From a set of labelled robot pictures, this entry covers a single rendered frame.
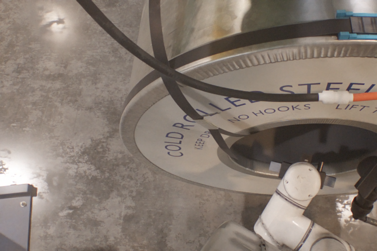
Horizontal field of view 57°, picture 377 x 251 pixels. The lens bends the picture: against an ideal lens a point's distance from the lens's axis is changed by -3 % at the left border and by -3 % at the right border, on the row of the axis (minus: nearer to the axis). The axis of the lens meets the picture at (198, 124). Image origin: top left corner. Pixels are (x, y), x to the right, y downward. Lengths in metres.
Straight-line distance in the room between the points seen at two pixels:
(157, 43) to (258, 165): 0.75
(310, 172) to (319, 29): 0.35
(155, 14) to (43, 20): 2.02
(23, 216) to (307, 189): 1.63
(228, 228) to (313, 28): 0.43
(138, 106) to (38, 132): 1.45
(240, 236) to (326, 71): 0.47
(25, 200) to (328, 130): 1.61
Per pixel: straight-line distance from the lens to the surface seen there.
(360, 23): 0.69
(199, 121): 0.83
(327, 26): 0.68
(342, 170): 1.41
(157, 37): 0.78
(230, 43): 0.70
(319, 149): 1.46
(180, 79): 0.54
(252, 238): 0.36
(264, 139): 1.43
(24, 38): 2.74
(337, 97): 0.60
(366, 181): 1.01
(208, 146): 1.12
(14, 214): 2.18
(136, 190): 1.97
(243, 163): 1.32
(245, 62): 0.70
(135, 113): 0.94
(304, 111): 0.90
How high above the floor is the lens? 1.87
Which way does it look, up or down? 65 degrees down
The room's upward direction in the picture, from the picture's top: 7 degrees counter-clockwise
